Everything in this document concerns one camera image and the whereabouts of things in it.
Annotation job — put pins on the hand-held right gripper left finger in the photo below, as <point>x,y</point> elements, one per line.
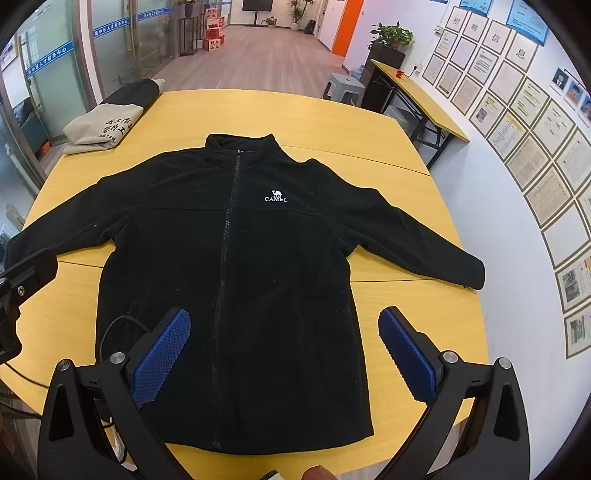
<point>161,357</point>

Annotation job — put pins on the green potted plant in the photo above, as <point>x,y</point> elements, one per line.
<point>392,34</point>

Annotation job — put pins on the folded black garment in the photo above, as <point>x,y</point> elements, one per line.
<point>131,94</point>

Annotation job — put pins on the tall potted plant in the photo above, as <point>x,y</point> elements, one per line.
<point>295,11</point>

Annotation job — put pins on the black cabinet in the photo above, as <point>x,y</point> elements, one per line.
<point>381,74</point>

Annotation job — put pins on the small potted plant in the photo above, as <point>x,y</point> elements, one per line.
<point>270,21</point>

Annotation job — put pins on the folded beige printed shirt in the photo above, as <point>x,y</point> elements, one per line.
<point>99,129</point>

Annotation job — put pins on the black tv screen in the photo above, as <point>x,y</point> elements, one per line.
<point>257,4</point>

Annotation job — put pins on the blue wall poster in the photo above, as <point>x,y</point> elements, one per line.
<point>528,21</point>
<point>475,4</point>

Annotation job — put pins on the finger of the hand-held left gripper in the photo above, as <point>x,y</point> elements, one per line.
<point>32,272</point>

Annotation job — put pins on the red cup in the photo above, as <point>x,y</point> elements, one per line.
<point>400,73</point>

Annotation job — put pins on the person's right hand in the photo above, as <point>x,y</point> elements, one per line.
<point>318,474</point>

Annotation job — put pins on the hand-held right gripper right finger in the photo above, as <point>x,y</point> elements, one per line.
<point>408,357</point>

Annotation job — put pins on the stack of red boxes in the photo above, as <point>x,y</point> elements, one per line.
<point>214,30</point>

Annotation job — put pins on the grey plastic stool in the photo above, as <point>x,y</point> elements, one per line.
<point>341,85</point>

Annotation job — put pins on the wall of framed notices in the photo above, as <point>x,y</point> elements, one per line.
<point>521,138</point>

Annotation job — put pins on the yellow folding table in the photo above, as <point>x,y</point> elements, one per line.
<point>415,94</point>

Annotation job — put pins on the black metal shelf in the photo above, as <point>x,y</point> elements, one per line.
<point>190,34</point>

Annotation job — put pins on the black fleece zip jacket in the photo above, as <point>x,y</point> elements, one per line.
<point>277,277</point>

